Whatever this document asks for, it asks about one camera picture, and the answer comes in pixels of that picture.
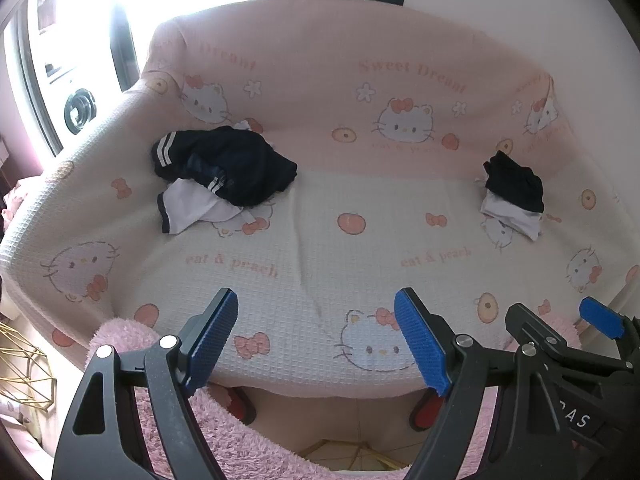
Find pink fluffy cloth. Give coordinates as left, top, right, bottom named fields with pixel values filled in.
left=89, top=310, right=583, bottom=476

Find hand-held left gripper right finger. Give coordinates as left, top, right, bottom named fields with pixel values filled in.
left=393, top=287, right=516, bottom=480

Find gold wire basket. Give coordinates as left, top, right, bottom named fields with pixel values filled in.
left=0, top=322, right=51, bottom=401

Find white washing machine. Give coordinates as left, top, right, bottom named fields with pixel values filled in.
left=25, top=0, right=101, bottom=136

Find gold wire stand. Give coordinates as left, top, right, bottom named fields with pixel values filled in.
left=300, top=439, right=396, bottom=468

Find folded white garment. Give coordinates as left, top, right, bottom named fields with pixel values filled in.
left=480, top=194, right=543, bottom=241

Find folded navy garment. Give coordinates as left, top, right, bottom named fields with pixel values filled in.
left=482, top=150, right=546, bottom=213

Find navy pants with white stripes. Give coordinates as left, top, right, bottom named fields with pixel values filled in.
left=151, top=127, right=299, bottom=208

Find white shirt with navy trim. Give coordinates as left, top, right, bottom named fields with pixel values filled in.
left=157, top=119, right=266, bottom=235

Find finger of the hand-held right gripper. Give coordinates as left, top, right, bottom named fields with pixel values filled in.
left=505, top=302, right=576, bottom=376
left=580, top=297, right=640, bottom=361

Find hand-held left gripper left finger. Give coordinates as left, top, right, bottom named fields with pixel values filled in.
left=52, top=287, right=239, bottom=480

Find red black slipper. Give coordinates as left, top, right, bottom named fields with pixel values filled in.
left=227, top=385, right=257, bottom=423
left=410, top=392, right=443, bottom=431

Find pink cartoon cat printed blanket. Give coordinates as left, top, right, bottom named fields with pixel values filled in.
left=0, top=0, right=640, bottom=401

